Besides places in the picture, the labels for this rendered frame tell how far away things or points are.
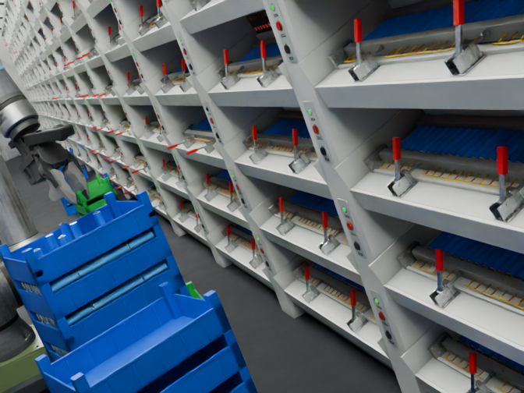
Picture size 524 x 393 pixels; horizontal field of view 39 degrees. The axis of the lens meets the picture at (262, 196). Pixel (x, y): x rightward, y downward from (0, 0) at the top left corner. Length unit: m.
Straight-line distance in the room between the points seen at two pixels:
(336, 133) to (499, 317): 0.43
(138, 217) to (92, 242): 0.12
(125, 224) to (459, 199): 0.81
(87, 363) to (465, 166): 0.81
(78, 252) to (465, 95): 0.95
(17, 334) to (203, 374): 1.13
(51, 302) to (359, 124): 0.73
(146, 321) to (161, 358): 0.21
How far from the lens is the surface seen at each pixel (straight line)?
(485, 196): 1.08
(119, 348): 1.53
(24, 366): 2.41
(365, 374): 1.76
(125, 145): 4.08
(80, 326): 1.64
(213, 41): 2.00
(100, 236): 1.64
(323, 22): 1.34
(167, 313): 1.56
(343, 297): 1.87
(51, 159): 1.69
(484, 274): 1.24
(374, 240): 1.40
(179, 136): 2.69
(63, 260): 1.61
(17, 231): 2.40
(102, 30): 3.36
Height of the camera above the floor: 0.85
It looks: 14 degrees down
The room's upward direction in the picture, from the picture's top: 21 degrees counter-clockwise
